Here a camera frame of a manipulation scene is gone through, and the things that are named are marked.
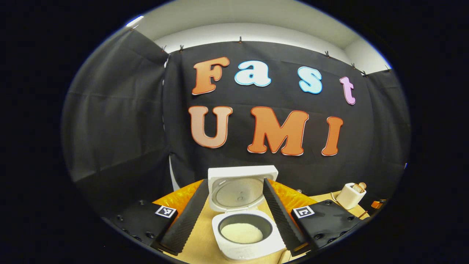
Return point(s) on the black backdrop cloth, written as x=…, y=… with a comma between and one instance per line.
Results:
x=117, y=121

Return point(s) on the white toaster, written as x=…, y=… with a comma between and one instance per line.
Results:
x=348, y=200

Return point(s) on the white rice cooker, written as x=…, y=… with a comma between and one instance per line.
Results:
x=238, y=194

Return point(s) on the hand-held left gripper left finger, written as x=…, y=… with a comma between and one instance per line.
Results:
x=190, y=212

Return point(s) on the toasted bread slice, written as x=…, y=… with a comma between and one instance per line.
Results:
x=357, y=188
x=362, y=186

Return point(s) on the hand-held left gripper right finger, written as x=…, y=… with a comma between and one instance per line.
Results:
x=280, y=216

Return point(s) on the white rice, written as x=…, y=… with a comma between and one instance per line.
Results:
x=242, y=233

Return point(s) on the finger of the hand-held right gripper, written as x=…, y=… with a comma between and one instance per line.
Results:
x=378, y=204

